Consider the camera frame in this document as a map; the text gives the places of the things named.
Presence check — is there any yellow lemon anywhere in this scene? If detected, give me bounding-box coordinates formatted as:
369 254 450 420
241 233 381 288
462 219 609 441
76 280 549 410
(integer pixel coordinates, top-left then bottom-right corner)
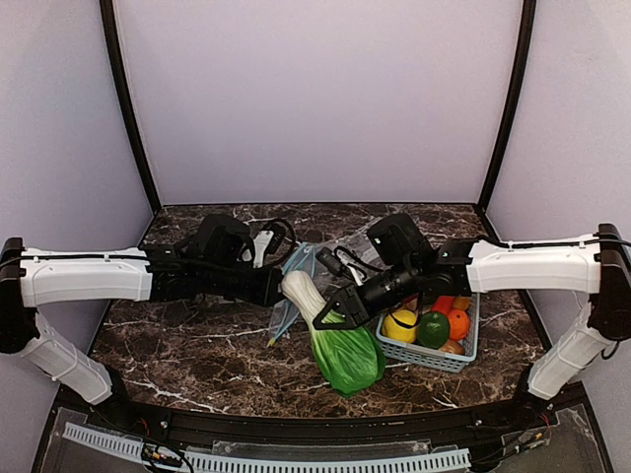
381 309 418 343

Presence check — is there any black frame post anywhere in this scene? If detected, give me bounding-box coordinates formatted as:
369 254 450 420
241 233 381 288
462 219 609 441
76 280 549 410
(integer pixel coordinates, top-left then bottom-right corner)
477 0 537 214
99 0 163 215

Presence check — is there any green avocado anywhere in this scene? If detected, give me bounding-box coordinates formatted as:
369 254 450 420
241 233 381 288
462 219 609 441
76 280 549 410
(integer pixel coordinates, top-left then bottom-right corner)
417 311 451 350

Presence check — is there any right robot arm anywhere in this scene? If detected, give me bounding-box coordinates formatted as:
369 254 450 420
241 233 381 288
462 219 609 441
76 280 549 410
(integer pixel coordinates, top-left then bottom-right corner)
315 213 630 400

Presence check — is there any light blue plastic basket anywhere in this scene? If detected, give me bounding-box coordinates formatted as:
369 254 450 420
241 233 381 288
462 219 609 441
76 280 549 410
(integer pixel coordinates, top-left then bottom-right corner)
376 293 480 373

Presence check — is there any orange tangerine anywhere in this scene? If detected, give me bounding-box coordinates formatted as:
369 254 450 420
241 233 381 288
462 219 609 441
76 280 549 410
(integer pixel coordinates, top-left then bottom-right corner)
448 308 470 341

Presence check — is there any clear zip bag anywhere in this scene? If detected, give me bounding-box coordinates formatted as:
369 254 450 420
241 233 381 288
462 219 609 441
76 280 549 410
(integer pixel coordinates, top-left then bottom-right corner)
268 242 333 347

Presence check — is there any green white bok choy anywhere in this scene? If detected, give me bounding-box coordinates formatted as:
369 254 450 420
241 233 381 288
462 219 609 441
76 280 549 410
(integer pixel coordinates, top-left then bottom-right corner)
279 269 388 400

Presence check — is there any black right frame post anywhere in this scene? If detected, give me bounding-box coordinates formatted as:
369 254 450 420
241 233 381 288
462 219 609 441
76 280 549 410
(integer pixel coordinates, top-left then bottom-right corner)
477 0 537 214

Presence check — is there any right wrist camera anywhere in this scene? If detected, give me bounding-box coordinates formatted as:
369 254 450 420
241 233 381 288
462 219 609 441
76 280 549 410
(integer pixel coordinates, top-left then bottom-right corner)
315 245 376 287

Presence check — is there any white slotted cable duct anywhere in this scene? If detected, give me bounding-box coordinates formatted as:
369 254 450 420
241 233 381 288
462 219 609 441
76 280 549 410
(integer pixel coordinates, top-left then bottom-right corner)
62 422 471 473

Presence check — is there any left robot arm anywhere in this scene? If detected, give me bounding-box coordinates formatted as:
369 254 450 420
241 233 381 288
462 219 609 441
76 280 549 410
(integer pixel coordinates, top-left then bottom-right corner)
1 214 296 406

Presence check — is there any black left frame post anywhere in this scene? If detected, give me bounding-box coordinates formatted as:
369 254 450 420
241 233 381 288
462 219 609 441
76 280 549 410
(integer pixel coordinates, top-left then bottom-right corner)
99 0 163 215

